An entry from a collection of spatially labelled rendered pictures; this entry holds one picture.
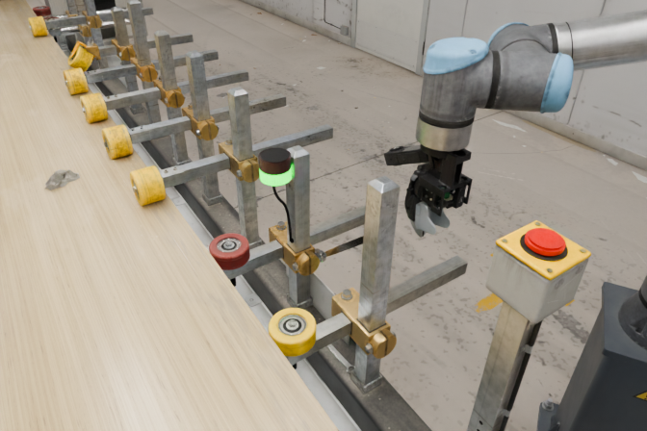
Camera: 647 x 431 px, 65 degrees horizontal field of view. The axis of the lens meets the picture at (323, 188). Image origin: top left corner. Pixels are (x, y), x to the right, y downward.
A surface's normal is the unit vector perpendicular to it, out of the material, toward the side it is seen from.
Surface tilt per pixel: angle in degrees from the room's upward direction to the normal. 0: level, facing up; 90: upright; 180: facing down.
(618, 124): 90
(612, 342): 0
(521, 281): 90
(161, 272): 0
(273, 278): 0
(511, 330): 90
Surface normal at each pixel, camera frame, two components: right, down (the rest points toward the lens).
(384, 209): 0.55, 0.46
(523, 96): -0.13, 0.69
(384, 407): 0.01, -0.84
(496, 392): -0.83, 0.29
